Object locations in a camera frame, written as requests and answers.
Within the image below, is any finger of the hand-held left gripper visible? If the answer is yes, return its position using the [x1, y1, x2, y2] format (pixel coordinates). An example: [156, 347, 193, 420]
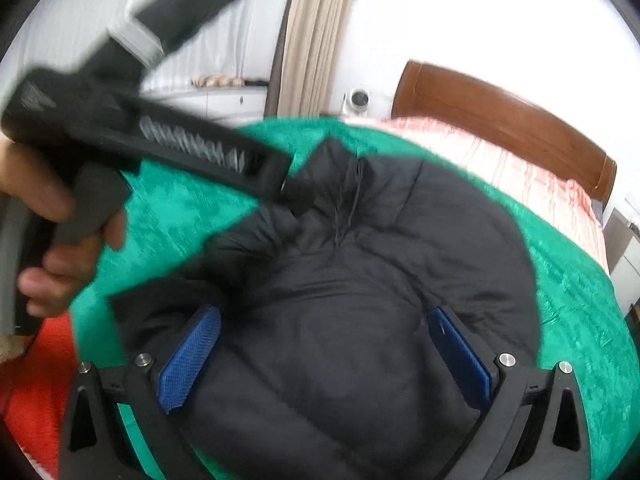
[279, 175, 327, 218]

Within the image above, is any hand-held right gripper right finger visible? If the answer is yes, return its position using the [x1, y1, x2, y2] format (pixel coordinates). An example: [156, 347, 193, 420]
[425, 306, 593, 480]

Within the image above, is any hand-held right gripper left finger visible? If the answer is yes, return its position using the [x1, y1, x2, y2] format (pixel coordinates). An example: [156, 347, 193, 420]
[57, 304, 223, 480]

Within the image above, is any black puffer jacket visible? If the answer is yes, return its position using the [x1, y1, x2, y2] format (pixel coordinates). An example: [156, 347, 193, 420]
[107, 137, 543, 480]

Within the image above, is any person's left hand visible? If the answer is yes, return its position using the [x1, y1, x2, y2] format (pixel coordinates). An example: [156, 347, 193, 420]
[0, 141, 127, 317]

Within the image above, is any white drawer cabinet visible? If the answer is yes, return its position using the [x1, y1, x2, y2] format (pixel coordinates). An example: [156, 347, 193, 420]
[140, 85, 268, 123]

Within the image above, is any green floral bedspread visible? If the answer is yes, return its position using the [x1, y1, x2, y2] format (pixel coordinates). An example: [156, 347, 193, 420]
[67, 116, 631, 480]

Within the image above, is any white sheer curtain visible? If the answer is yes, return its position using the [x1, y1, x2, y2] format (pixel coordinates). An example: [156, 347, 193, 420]
[15, 0, 296, 96]

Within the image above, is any beige curtain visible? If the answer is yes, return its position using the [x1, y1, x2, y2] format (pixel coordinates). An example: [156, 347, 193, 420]
[265, 0, 363, 118]

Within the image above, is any orange knitted cloth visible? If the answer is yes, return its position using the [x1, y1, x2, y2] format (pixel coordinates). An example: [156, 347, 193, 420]
[0, 310, 81, 476]

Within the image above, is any white nightstand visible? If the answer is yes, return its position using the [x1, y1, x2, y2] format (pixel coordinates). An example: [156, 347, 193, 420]
[602, 207, 640, 306]

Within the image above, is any wooden headboard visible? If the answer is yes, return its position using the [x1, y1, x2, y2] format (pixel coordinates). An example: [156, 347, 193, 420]
[391, 60, 617, 203]

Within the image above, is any white security camera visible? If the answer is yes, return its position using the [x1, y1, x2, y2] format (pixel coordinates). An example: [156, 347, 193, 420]
[342, 87, 371, 117]

